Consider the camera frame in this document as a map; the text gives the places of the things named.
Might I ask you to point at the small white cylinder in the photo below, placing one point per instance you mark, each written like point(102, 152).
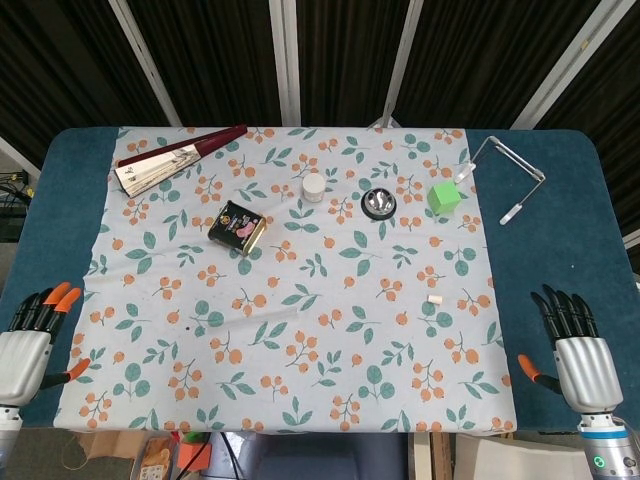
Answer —
point(435, 299)

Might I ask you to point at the small white jar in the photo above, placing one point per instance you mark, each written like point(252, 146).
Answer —
point(313, 187)

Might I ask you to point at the orange box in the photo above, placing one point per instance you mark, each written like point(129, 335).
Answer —
point(194, 456)

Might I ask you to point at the black luncheon meat can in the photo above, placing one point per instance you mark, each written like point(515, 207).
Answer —
point(237, 228)

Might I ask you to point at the white metal frame post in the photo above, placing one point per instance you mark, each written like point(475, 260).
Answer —
point(402, 60)
point(285, 60)
point(17, 155)
point(145, 62)
point(565, 62)

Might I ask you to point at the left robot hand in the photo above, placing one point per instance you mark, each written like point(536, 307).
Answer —
point(22, 360)

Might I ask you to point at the white board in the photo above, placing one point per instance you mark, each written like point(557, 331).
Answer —
point(515, 460)

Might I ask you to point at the blue felt table cover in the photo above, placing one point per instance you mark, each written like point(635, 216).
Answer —
point(550, 250)

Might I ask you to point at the grey robot torso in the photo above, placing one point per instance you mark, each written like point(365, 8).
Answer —
point(320, 460)

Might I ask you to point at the printed snack packet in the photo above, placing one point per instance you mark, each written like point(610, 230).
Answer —
point(155, 457)

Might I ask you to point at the floral tablecloth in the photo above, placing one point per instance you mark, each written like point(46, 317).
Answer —
point(350, 350)

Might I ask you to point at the folding paper fan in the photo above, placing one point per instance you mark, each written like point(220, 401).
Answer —
point(165, 165)

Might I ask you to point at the round metal dish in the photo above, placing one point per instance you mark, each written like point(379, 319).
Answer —
point(378, 203)

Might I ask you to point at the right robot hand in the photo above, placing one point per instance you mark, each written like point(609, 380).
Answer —
point(587, 370)

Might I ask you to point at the bent metal rod tool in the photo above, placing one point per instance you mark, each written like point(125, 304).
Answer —
point(517, 159)

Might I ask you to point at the green cube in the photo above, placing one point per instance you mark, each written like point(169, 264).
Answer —
point(444, 198)

